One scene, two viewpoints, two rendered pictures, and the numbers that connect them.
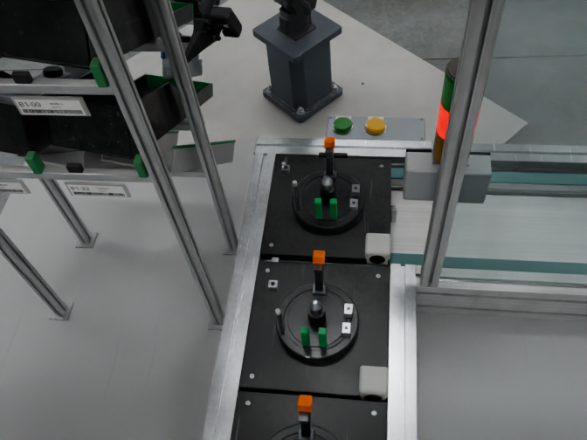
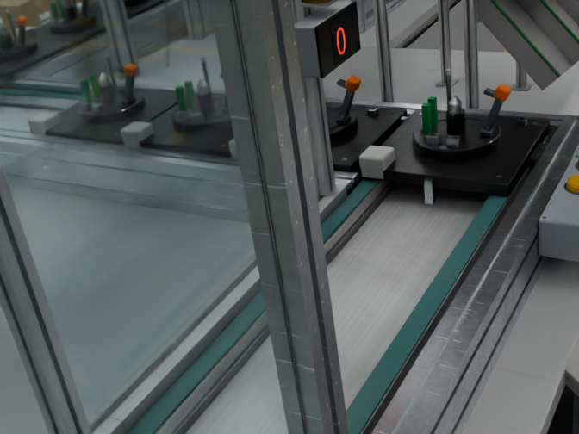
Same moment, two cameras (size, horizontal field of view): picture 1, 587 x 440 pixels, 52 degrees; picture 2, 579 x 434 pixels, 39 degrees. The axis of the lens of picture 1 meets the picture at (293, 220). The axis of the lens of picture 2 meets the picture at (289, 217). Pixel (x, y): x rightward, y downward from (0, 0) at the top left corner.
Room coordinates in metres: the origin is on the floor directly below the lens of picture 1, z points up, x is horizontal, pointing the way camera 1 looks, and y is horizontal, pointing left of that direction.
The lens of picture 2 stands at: (0.86, -1.30, 1.54)
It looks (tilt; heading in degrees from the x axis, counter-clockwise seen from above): 29 degrees down; 111
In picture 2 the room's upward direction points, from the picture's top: 9 degrees counter-clockwise
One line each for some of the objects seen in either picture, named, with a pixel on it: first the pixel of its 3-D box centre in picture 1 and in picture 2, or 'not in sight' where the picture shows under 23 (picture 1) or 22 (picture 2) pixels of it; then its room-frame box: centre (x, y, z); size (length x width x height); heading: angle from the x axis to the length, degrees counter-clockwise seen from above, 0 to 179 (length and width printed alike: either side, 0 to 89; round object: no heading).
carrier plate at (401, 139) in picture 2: (328, 207); (457, 148); (0.70, -0.07, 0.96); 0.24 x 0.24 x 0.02; 77
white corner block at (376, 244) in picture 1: (377, 249); (377, 162); (0.58, -0.15, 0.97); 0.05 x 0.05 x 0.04; 77
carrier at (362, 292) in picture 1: (316, 313); (315, 108); (0.45, -0.02, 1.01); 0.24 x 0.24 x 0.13; 77
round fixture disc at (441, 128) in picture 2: (328, 201); (456, 137); (0.70, -0.07, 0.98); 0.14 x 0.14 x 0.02
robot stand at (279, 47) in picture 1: (300, 63); not in sight; (1.13, -0.07, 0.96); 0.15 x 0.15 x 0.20; 35
